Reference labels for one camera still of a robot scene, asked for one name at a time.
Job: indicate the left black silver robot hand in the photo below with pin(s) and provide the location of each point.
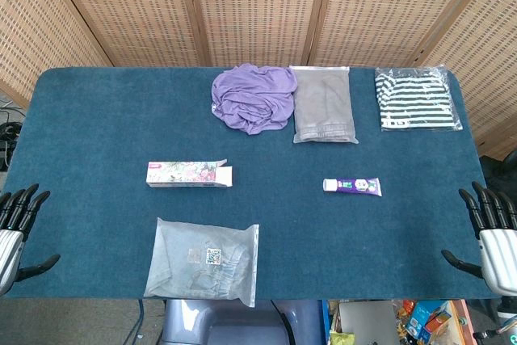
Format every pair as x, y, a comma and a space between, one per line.
10, 240

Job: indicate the floral toothpaste box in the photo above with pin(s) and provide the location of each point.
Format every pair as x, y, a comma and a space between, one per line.
182, 173

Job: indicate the light blue garment in bag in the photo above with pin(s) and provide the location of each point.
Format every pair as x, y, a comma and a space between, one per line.
202, 260

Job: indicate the crumpled purple cloth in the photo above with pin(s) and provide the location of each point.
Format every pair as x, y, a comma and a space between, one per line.
254, 98

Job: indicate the woven bamboo folding screen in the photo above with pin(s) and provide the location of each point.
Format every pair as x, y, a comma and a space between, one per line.
258, 9

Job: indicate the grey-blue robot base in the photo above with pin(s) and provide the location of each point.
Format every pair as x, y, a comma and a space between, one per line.
234, 325

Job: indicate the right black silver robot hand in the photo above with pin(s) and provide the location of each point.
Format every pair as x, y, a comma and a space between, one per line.
501, 252

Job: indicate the blue cookie snack package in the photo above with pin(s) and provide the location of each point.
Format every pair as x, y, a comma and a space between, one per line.
420, 321

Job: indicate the yellow-green snack packet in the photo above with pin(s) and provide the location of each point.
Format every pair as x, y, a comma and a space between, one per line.
341, 339

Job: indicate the purple toothpaste tube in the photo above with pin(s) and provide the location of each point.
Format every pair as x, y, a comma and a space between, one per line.
355, 186

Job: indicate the grey garment in clear bag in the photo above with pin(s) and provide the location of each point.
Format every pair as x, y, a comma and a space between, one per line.
323, 106

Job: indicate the striped garment in clear bag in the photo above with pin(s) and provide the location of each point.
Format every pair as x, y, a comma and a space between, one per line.
416, 98

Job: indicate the orange snack packet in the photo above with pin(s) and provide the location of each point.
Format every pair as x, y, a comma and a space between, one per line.
438, 321

